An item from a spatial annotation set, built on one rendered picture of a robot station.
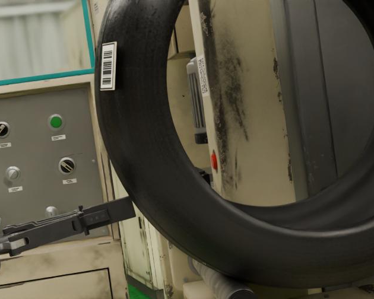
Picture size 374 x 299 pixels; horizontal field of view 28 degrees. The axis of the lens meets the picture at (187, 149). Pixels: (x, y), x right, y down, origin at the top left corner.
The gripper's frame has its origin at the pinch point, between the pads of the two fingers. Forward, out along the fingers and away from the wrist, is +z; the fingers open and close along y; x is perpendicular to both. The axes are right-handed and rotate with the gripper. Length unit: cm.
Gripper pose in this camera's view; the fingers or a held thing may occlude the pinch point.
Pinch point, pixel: (109, 212)
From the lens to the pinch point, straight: 105.1
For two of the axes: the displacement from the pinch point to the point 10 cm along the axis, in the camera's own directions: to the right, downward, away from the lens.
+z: 9.6, -2.7, 1.1
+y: -1.2, -0.3, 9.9
